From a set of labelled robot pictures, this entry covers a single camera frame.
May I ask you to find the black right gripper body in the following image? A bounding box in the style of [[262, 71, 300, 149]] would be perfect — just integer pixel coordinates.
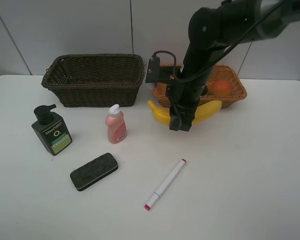
[[166, 82, 203, 132]]

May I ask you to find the yellow banana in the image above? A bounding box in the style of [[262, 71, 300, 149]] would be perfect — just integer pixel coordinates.
[[147, 100, 222, 126]]

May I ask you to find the orange tangerine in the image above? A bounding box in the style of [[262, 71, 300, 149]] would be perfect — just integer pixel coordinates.
[[210, 80, 232, 97]]

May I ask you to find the white marker with pink cap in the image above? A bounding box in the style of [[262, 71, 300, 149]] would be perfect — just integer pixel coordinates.
[[144, 159, 187, 211]]

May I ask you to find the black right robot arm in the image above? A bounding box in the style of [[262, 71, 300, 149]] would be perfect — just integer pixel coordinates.
[[166, 0, 300, 132]]

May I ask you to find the orange wicker basket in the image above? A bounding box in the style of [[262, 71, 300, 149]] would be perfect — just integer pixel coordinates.
[[152, 64, 247, 108]]

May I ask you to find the pink squeeze bottle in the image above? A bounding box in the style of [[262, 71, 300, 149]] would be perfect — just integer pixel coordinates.
[[105, 104, 127, 144]]

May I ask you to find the dark brown wicker basket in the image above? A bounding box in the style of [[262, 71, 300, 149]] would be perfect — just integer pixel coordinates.
[[41, 53, 145, 108]]

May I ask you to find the dark felt whiteboard eraser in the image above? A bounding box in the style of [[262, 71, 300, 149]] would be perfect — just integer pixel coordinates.
[[70, 152, 119, 192]]

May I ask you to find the dark green pump bottle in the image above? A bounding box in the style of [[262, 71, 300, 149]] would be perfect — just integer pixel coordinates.
[[31, 104, 72, 156]]

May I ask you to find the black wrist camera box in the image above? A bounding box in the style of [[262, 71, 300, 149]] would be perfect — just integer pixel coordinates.
[[145, 56, 174, 85]]

